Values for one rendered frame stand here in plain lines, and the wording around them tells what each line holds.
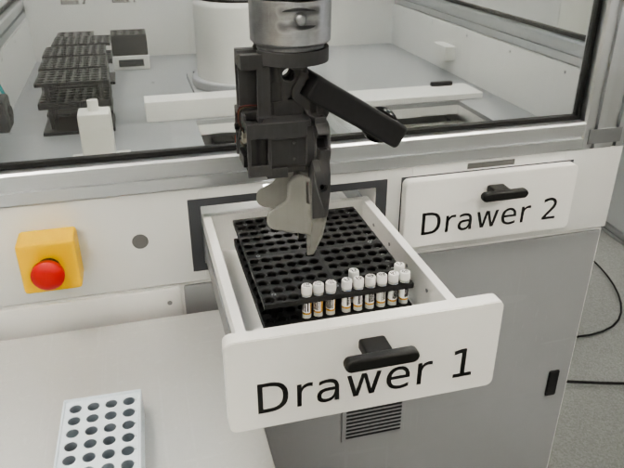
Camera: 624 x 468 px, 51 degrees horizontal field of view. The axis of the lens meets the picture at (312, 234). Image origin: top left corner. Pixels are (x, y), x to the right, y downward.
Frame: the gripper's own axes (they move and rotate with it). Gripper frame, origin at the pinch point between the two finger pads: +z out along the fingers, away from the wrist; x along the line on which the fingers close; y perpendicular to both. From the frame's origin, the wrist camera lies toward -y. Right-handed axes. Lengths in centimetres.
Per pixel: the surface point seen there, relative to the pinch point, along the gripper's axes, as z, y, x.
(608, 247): 98, -168, -140
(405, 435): 57, -24, -22
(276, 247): 7.5, 1.6, -11.5
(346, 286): 6.7, -3.9, 0.8
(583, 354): 98, -112, -79
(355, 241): 7.5, -8.6, -10.4
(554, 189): 9, -45, -21
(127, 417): 17.9, 21.5, 3.3
